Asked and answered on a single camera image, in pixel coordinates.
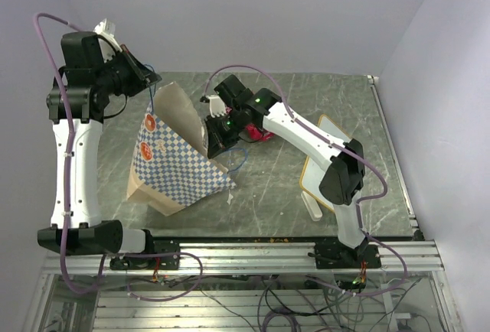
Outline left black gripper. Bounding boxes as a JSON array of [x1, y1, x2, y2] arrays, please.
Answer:
[[96, 44, 164, 96]]

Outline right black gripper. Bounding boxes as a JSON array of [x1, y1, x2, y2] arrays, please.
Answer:
[[204, 107, 246, 160]]

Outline pink snack bag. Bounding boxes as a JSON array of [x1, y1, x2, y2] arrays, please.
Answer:
[[238, 123, 274, 144]]

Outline checkered paper bag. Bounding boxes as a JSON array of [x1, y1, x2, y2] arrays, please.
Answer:
[[126, 81, 248, 216]]

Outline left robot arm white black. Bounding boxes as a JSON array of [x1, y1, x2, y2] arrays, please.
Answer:
[[38, 31, 161, 269]]

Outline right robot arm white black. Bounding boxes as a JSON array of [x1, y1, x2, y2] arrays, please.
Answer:
[[201, 75, 368, 268]]

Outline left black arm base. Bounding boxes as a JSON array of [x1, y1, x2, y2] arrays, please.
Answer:
[[109, 240, 181, 271]]

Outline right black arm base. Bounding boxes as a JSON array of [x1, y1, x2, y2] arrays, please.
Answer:
[[308, 239, 381, 269]]

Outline white whiteboard eraser marker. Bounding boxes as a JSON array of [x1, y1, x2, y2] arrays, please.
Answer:
[[301, 191, 323, 222]]

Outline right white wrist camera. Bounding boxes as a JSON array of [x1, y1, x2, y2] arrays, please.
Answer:
[[200, 95, 228, 118]]

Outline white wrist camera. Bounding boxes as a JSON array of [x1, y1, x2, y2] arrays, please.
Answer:
[[200, 95, 228, 118], [93, 18, 122, 60]]

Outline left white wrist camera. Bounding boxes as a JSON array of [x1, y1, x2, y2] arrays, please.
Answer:
[[93, 18, 122, 60]]

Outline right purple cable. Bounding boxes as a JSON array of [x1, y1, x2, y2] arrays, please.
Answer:
[[202, 64, 410, 298]]

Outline purple cable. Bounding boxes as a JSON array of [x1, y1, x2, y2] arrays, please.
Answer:
[[32, 12, 106, 295], [202, 64, 410, 298]]

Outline small whiteboard yellow frame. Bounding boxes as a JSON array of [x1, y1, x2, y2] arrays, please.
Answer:
[[299, 115, 351, 213]]

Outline aluminium frame rail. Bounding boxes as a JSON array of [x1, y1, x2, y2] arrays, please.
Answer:
[[41, 241, 444, 276]]

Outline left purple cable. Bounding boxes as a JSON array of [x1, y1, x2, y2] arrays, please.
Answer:
[[32, 12, 106, 295]]

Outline loose cables under table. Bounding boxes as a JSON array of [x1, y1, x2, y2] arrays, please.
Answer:
[[126, 266, 422, 332]]

